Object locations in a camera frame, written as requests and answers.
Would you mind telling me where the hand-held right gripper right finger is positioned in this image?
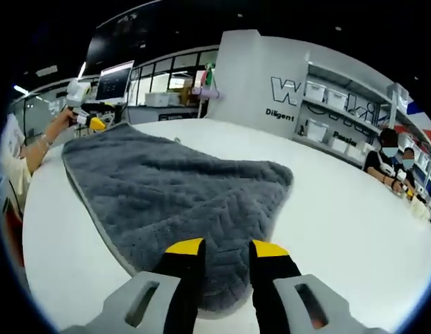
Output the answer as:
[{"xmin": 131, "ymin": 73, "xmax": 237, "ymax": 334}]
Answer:
[{"xmin": 248, "ymin": 239, "xmax": 390, "ymax": 334}]

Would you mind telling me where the red green hanging ribbon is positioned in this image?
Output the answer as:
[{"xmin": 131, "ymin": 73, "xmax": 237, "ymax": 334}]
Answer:
[{"xmin": 202, "ymin": 62, "xmax": 217, "ymax": 88}]

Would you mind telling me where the metal shelf with white bins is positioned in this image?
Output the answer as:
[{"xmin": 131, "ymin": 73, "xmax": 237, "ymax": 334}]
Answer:
[{"xmin": 304, "ymin": 83, "xmax": 431, "ymax": 182}]

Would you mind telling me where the brown cardboard box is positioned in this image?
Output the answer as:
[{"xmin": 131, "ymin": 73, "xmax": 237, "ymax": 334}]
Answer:
[{"xmin": 181, "ymin": 82, "xmax": 197, "ymax": 105}]

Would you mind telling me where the counter with dark front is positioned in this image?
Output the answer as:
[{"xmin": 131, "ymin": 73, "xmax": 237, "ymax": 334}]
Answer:
[{"xmin": 127, "ymin": 104, "xmax": 202, "ymax": 123}]

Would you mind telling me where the white storage crate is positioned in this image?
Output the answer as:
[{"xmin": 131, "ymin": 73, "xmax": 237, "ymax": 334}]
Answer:
[{"xmin": 145, "ymin": 92, "xmax": 181, "ymax": 107}]

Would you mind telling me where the person's left hand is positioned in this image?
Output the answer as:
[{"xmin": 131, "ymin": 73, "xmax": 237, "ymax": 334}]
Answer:
[{"xmin": 60, "ymin": 106, "xmax": 81, "ymax": 128}]

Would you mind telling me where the grey towel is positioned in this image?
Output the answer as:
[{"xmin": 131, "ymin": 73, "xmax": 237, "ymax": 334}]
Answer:
[{"xmin": 61, "ymin": 121, "xmax": 295, "ymax": 320}]

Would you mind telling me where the dark hanging banner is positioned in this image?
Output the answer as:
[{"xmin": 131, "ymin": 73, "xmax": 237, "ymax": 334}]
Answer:
[{"xmin": 86, "ymin": 3, "xmax": 157, "ymax": 76}]

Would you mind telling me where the purple roll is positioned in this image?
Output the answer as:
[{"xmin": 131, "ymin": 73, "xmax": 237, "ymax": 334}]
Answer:
[{"xmin": 191, "ymin": 86, "xmax": 226, "ymax": 100}]

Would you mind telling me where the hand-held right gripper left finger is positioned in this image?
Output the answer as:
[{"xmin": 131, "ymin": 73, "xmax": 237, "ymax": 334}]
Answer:
[{"xmin": 58, "ymin": 237, "xmax": 206, "ymax": 334}]

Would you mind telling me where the computer monitor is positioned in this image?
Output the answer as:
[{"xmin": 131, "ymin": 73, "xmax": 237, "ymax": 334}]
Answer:
[{"xmin": 95, "ymin": 59, "xmax": 136, "ymax": 102}]

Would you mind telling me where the white crumpled cloth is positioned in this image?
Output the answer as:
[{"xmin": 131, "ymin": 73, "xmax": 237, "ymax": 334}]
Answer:
[{"xmin": 409, "ymin": 200, "xmax": 431, "ymax": 221}]

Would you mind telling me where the person's red garment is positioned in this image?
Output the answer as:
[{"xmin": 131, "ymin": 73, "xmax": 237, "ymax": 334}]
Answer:
[{"xmin": 3, "ymin": 198, "xmax": 26, "ymax": 269}]

